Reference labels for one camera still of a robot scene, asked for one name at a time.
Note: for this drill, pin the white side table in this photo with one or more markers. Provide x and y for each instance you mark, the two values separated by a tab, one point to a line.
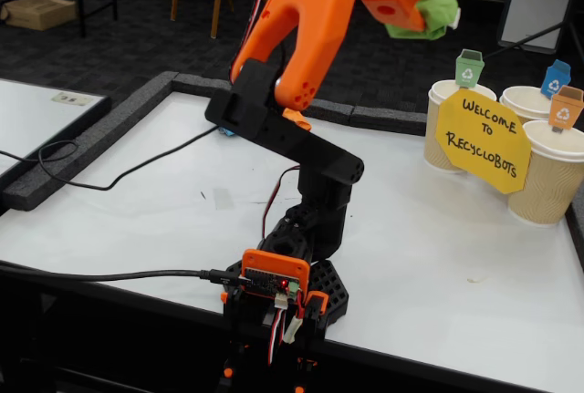
27	119

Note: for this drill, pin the paper cup with orange label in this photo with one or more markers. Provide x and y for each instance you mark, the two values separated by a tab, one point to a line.
552	183

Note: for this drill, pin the white panel with black frame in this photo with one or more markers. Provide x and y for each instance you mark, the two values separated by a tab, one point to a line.
538	1

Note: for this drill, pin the blue paper ball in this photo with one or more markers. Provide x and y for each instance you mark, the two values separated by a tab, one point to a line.
226	131

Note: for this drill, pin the orange controller board holder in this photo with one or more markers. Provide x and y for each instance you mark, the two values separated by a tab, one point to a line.
274	270

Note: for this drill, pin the blue recycling bin label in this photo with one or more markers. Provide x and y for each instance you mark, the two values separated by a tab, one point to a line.
554	83

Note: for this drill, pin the thin black rod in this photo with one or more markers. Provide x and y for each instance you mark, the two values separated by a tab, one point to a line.
502	49

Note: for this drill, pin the green recycling bin label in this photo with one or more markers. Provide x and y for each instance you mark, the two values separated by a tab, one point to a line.
469	71

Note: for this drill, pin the orange crumpled paper ball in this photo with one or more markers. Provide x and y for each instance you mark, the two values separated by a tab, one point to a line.
292	116

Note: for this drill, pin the green paper ball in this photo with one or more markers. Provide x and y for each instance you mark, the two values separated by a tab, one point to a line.
440	12

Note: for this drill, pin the paper cup with blue label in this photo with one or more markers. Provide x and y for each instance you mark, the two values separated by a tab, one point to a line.
520	101

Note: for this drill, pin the black foam border strip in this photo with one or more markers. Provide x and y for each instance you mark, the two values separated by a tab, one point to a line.
91	137
196	83
577	229

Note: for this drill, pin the orange and black robot arm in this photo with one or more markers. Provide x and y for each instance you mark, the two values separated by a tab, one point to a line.
296	23

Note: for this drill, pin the paper cup with green label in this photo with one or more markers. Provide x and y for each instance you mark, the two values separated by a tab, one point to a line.
433	137

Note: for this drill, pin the small paper sticker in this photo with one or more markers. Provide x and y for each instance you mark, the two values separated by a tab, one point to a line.
70	99

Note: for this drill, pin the short black foam strip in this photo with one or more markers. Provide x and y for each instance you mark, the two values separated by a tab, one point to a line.
392	119

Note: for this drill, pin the orange recycling bin label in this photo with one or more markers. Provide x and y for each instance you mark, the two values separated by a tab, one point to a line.
566	112

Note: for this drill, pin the brown cardboard box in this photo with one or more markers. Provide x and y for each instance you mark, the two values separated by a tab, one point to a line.
41	12

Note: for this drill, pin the yellow welcome sign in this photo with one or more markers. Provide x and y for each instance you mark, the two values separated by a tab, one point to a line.
483	147

